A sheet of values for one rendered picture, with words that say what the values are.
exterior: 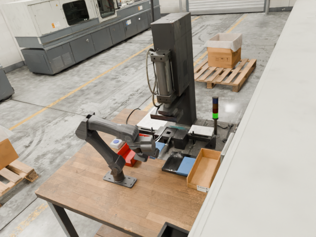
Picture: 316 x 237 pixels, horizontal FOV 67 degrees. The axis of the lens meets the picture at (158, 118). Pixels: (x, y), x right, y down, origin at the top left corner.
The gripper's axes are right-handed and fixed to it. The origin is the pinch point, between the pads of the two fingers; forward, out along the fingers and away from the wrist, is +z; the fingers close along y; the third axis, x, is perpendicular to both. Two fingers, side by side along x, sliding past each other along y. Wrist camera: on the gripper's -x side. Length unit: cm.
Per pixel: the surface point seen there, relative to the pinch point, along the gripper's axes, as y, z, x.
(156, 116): 25.7, 1.9, 4.5
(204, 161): 8.4, 17.2, -27.6
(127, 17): 504, 349, 405
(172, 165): 0.5, 10.9, -11.6
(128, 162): -5.2, 6.8, 14.6
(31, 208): -62, 84, 148
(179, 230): -27, -81, -49
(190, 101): 47, 18, -8
